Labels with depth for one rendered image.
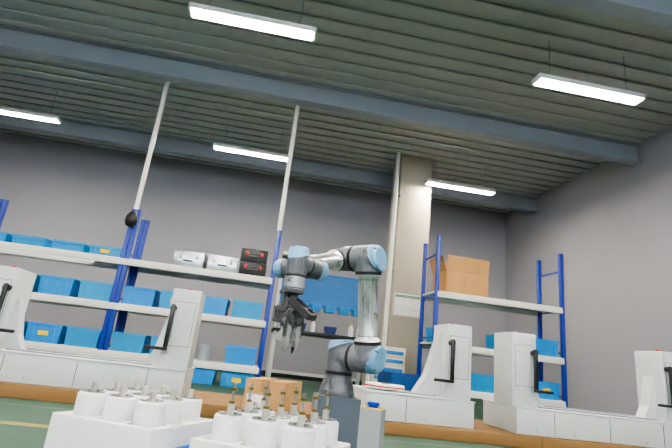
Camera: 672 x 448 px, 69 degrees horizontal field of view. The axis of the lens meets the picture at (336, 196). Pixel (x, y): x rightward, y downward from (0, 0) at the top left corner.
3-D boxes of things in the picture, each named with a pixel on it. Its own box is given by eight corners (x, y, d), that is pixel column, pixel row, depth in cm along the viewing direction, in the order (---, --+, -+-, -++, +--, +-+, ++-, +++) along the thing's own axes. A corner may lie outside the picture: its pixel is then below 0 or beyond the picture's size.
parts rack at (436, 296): (412, 402, 662) (421, 243, 731) (542, 416, 686) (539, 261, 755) (429, 408, 602) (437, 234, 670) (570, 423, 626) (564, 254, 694)
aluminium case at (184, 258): (177, 269, 646) (180, 255, 652) (206, 273, 649) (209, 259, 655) (171, 264, 606) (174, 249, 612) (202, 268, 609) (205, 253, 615)
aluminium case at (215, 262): (206, 273, 649) (209, 259, 655) (235, 277, 655) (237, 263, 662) (205, 269, 609) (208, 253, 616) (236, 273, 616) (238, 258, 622)
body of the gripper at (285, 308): (285, 325, 176) (290, 291, 179) (303, 326, 171) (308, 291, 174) (270, 322, 170) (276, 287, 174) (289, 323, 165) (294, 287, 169)
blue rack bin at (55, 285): (51, 296, 615) (55, 279, 621) (82, 300, 620) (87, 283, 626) (35, 292, 568) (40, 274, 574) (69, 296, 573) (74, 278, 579)
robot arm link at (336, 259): (340, 245, 232) (269, 254, 192) (359, 244, 226) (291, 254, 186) (341, 270, 231) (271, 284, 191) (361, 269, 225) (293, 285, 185)
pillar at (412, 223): (375, 392, 796) (393, 164, 921) (408, 396, 803) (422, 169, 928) (384, 395, 743) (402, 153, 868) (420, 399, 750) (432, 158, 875)
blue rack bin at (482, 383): (454, 387, 666) (454, 371, 673) (480, 390, 672) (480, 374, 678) (470, 390, 619) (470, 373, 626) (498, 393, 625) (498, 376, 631)
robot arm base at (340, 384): (316, 392, 217) (319, 368, 220) (350, 395, 219) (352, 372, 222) (321, 395, 203) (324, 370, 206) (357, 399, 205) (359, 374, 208)
